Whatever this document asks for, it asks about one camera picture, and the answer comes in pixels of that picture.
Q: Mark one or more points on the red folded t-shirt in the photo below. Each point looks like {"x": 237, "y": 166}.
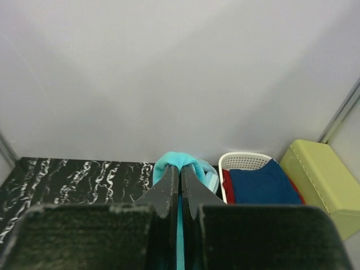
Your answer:
{"x": 228, "y": 188}

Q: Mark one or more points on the turquoise t-shirt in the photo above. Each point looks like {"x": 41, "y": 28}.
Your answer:
{"x": 179, "y": 160}

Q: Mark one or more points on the navy blue folded t-shirt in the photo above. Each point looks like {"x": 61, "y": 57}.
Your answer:
{"x": 267, "y": 185}

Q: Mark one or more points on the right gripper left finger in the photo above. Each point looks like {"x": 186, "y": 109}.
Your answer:
{"x": 139, "y": 235}

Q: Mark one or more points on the white plastic laundry basket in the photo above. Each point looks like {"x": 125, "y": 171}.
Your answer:
{"x": 240, "y": 160}

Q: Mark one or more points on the yellow-green storage box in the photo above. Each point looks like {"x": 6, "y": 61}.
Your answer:
{"x": 325, "y": 182}

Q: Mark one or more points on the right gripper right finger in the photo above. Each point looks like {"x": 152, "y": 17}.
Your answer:
{"x": 222, "y": 236}

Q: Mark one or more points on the light blue headphones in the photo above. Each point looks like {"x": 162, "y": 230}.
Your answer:
{"x": 211, "y": 177}

